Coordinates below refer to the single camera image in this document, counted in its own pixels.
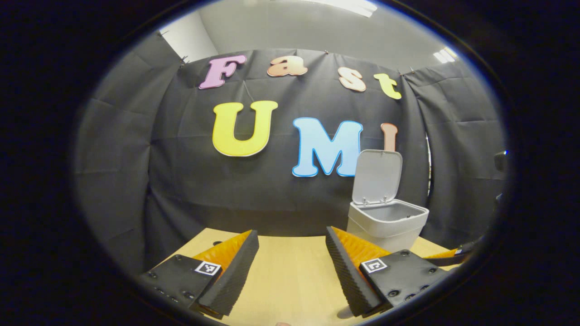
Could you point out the light wooden desktop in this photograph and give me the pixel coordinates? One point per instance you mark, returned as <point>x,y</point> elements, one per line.
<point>294,280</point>

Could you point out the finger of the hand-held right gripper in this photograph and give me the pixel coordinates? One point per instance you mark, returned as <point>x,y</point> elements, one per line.
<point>464,253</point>

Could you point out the small ceiling light panel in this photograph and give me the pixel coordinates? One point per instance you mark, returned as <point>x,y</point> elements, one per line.
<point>444,55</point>

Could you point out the long ceiling light panel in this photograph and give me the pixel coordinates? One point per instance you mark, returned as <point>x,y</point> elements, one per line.
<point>358,7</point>

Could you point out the white printed panel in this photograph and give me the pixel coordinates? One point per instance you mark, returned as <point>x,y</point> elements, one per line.
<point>427,167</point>

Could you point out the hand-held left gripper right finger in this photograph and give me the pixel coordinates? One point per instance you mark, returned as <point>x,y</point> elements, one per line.
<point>348,276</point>

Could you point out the black backdrop cloth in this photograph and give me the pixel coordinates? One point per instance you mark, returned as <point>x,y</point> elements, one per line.
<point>158,181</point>

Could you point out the white desktop garbage bin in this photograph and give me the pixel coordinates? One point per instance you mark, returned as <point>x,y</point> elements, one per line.
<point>385,226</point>

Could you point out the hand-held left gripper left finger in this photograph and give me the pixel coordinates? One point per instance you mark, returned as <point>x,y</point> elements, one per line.
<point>238,276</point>

